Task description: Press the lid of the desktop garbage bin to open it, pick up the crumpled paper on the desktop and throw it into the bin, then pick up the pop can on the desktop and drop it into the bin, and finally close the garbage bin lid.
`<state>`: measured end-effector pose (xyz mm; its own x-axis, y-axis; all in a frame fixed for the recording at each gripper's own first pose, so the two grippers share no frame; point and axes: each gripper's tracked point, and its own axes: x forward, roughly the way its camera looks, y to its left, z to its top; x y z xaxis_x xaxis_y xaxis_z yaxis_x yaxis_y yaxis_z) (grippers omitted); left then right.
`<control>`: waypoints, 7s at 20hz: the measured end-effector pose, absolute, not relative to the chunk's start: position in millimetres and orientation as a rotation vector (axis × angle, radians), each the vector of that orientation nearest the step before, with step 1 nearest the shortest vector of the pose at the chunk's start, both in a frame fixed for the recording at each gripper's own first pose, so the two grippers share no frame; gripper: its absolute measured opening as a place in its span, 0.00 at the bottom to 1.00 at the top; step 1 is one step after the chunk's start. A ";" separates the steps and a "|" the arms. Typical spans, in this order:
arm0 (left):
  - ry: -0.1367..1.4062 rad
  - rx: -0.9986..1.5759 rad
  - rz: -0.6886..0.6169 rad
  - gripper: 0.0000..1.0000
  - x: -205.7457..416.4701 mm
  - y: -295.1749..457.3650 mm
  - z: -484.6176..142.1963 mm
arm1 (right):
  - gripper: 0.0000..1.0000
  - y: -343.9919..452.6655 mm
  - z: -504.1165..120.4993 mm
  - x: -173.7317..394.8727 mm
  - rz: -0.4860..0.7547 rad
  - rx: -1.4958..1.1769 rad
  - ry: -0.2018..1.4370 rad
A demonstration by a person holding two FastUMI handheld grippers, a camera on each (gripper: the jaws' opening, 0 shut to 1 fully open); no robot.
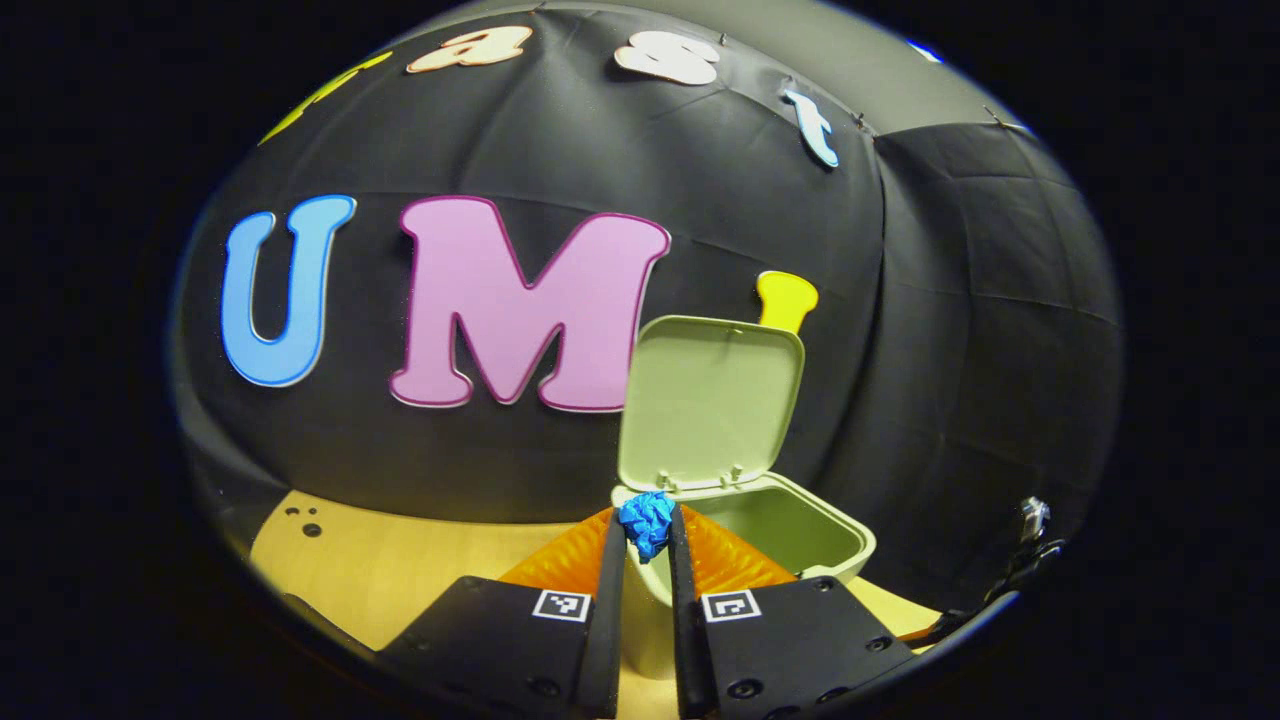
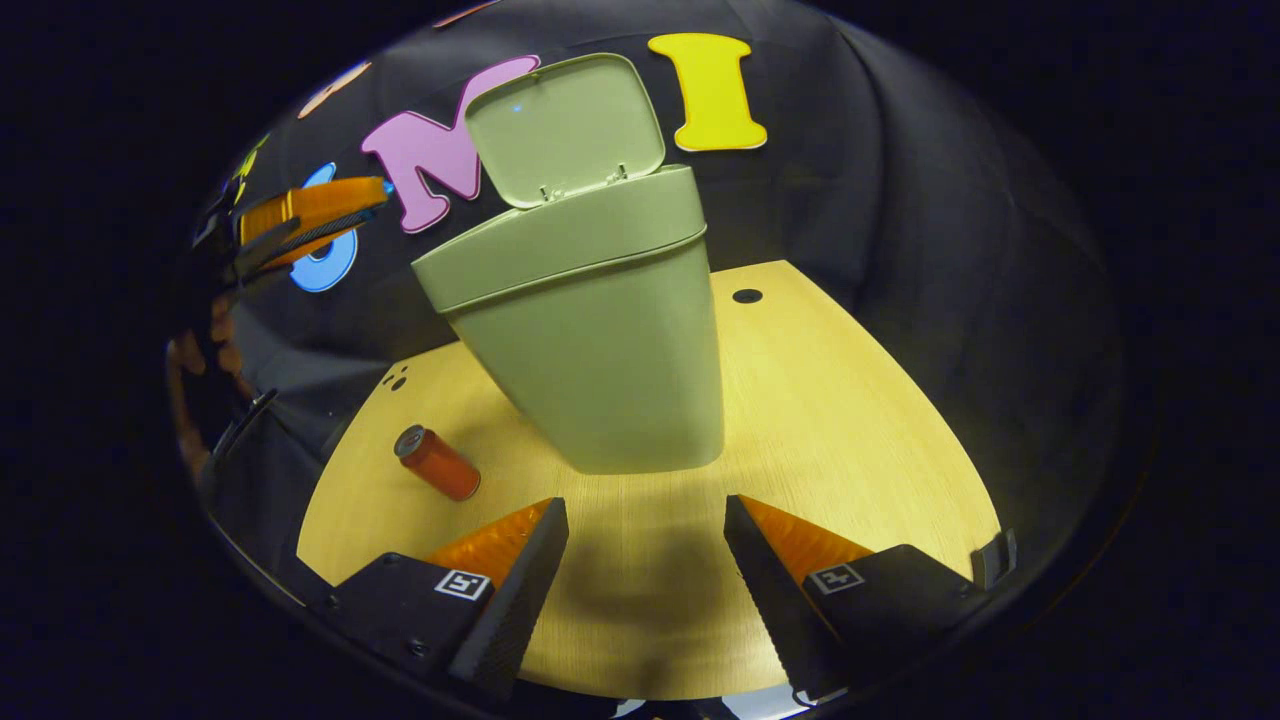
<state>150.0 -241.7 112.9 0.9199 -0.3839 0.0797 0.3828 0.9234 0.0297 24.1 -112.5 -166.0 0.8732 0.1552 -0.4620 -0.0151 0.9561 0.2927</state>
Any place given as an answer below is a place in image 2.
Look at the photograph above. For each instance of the red pop can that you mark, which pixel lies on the red pop can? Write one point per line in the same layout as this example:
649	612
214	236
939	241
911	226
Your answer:
440	465

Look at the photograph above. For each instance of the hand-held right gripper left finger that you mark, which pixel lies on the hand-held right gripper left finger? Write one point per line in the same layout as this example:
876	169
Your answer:
520	600

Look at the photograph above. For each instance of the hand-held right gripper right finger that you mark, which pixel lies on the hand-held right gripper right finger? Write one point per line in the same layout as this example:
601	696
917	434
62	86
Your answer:
765	600

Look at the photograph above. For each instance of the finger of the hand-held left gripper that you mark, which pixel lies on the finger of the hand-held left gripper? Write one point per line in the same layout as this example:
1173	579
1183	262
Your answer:
285	258
320	205

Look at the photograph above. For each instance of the pale green garbage bin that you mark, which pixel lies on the pale green garbage bin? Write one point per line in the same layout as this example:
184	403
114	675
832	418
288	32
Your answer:
610	370

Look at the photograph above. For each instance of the black backdrop cloth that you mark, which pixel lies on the black backdrop cloth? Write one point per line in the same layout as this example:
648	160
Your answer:
900	180

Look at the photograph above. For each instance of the wooden desktop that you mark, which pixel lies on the wooden desktop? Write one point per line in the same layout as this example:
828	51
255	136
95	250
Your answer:
850	420

